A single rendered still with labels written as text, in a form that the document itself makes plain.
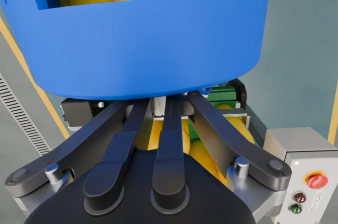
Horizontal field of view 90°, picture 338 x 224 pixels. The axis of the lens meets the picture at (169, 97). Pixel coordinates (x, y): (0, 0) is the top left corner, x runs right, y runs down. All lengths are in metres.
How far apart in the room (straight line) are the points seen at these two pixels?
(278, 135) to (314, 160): 0.08
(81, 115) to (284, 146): 0.45
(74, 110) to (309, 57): 1.61
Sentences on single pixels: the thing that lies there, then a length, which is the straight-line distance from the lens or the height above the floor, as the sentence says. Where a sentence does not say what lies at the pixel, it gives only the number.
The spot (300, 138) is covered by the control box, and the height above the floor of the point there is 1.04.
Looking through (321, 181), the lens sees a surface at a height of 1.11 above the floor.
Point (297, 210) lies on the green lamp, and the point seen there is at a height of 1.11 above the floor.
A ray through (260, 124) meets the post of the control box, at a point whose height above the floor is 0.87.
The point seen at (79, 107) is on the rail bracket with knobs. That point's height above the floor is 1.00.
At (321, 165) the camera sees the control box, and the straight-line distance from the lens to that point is 0.44.
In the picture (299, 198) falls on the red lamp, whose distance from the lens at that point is 0.47.
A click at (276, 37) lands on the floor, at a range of 1.54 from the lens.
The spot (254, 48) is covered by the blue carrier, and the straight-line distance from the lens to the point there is 0.17.
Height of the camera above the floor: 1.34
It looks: 66 degrees down
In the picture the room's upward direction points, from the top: 175 degrees counter-clockwise
